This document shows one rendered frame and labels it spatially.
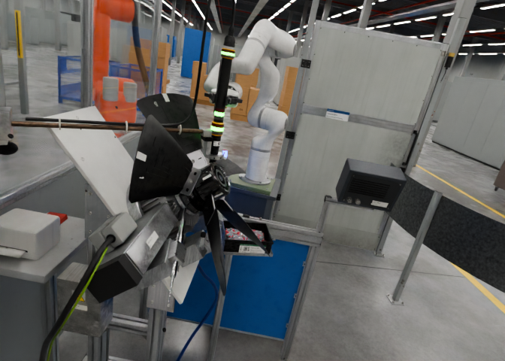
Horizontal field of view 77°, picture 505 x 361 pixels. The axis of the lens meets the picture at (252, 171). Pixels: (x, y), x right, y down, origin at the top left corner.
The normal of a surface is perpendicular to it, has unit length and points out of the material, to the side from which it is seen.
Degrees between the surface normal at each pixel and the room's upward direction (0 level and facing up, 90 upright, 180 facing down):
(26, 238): 90
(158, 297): 90
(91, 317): 90
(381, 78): 90
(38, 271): 0
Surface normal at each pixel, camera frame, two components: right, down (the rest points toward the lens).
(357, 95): -0.07, 0.31
